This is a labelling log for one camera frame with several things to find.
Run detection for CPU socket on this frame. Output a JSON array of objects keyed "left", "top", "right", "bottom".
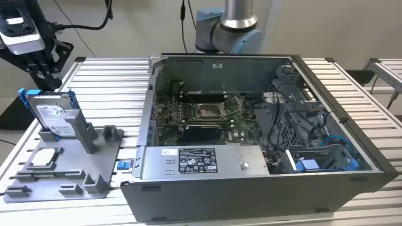
[{"left": 195, "top": 103, "right": 226, "bottom": 120}]

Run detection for grey metal drive cage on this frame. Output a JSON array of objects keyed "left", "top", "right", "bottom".
[{"left": 259, "top": 65, "right": 343, "bottom": 151}]

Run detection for thin black wire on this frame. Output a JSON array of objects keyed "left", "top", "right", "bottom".
[{"left": 52, "top": 0, "right": 96, "bottom": 58}]

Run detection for black open PC case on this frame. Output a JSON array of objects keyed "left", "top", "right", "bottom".
[{"left": 119, "top": 52, "right": 401, "bottom": 223}]

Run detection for black graphics card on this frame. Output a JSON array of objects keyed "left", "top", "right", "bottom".
[{"left": 183, "top": 124, "right": 223, "bottom": 143}]

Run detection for thick black cable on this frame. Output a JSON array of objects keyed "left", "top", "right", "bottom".
[{"left": 47, "top": 0, "right": 114, "bottom": 31}]

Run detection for metal socket cover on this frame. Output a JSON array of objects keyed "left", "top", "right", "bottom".
[{"left": 223, "top": 96, "right": 246, "bottom": 113}]

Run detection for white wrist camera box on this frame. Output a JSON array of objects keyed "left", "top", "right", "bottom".
[{"left": 0, "top": 6, "right": 47, "bottom": 56}]

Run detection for black box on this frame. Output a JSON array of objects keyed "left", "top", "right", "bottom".
[{"left": 345, "top": 69, "right": 375, "bottom": 87}]

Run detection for black floor stand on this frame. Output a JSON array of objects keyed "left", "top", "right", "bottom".
[{"left": 0, "top": 94, "right": 36, "bottom": 130}]

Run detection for grey disk bay blue clips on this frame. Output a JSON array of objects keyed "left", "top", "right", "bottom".
[{"left": 283, "top": 143, "right": 361, "bottom": 175}]

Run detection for long black wire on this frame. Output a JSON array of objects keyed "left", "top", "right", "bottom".
[{"left": 268, "top": 83, "right": 302, "bottom": 153}]

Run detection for silver CPU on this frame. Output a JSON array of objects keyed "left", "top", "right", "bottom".
[{"left": 31, "top": 148, "right": 61, "bottom": 166}]

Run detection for silver power supply unit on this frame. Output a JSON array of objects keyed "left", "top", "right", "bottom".
[{"left": 139, "top": 144, "right": 271, "bottom": 180}]

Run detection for short black wire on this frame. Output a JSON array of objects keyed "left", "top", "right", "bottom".
[{"left": 307, "top": 110, "right": 334, "bottom": 142}]

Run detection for metal slat side table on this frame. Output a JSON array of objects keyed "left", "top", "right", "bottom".
[{"left": 362, "top": 57, "right": 402, "bottom": 95}]

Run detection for metal locking lever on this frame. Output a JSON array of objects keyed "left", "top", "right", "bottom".
[{"left": 183, "top": 91, "right": 198, "bottom": 105}]

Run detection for hard disk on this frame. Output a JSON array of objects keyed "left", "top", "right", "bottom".
[{"left": 17, "top": 88, "right": 87, "bottom": 142}]

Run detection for green motherboard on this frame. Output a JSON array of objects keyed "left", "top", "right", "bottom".
[{"left": 152, "top": 79, "right": 264, "bottom": 147}]

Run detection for black hanging probe cable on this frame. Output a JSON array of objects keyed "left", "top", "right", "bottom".
[{"left": 386, "top": 90, "right": 399, "bottom": 110}]

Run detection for black cable with plug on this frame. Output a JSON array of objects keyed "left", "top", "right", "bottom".
[{"left": 179, "top": 0, "right": 190, "bottom": 53}]

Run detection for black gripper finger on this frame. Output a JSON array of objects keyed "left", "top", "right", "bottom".
[
  {"left": 47, "top": 40, "right": 75, "bottom": 91},
  {"left": 0, "top": 48, "right": 48, "bottom": 91}
]

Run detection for blue wire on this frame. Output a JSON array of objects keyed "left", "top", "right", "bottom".
[{"left": 321, "top": 135, "right": 350, "bottom": 154}]

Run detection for green RAM stick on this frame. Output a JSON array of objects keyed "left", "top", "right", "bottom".
[{"left": 27, "top": 173, "right": 76, "bottom": 178}]

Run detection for black RAM slot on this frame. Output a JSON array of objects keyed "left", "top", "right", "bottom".
[
  {"left": 180, "top": 91, "right": 228, "bottom": 96},
  {"left": 180, "top": 95, "right": 228, "bottom": 99}
]

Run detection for grey plastic parts rack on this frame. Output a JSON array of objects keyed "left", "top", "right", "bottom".
[{"left": 3, "top": 109, "right": 127, "bottom": 203}]

